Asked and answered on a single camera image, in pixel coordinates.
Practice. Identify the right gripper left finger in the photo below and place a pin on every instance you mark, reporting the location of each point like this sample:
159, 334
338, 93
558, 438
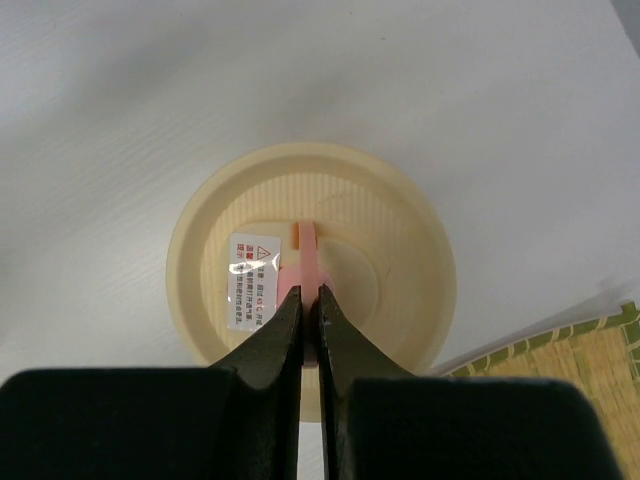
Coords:
236, 419

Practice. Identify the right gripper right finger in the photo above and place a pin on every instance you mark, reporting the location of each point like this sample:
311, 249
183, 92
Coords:
382, 422

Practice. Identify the cream lid pink handle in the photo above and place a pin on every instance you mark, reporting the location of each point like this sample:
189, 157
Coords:
312, 215

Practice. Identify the bamboo mat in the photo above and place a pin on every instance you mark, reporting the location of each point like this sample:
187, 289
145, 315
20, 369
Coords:
600, 356

